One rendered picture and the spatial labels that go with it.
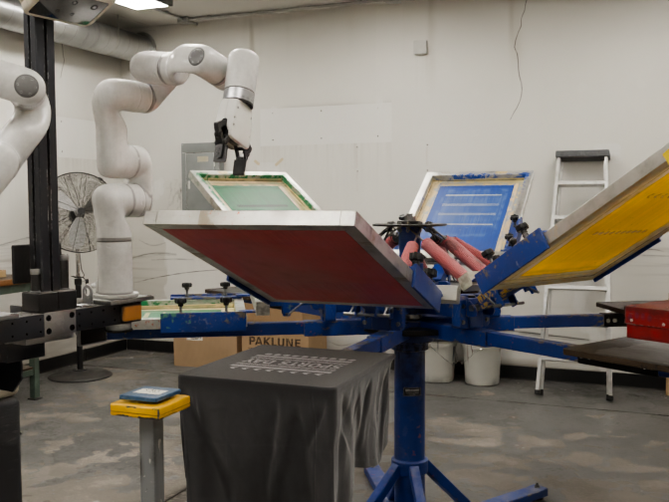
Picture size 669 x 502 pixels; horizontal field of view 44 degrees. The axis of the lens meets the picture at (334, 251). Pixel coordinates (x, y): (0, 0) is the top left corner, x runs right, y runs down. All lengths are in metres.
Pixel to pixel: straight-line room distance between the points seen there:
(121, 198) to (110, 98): 0.27
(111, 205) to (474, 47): 4.77
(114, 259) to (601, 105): 4.77
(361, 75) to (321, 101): 0.41
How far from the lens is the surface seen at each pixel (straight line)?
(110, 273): 2.33
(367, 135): 6.88
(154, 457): 1.96
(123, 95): 2.30
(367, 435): 2.32
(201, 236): 2.19
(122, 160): 2.34
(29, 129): 2.07
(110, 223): 2.32
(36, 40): 2.24
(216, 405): 2.17
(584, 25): 6.61
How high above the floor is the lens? 1.40
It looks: 3 degrees down
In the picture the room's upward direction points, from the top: straight up
